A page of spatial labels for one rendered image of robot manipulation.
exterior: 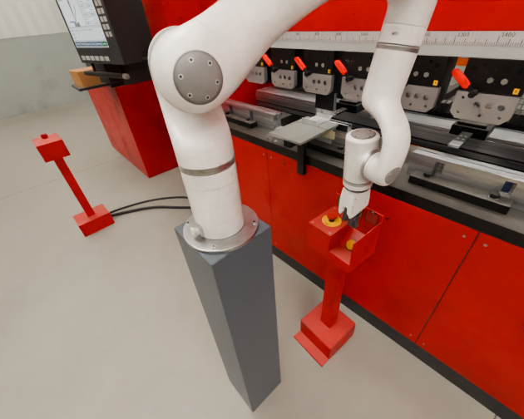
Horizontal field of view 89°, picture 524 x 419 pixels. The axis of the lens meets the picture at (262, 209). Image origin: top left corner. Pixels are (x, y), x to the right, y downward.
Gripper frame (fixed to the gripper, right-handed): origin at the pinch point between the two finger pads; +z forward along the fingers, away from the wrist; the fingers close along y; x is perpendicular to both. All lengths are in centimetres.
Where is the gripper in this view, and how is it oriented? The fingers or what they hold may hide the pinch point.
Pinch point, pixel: (353, 221)
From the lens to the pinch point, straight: 94.1
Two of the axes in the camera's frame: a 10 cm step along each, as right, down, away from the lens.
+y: -7.7, 4.9, -4.1
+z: 1.4, 7.5, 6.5
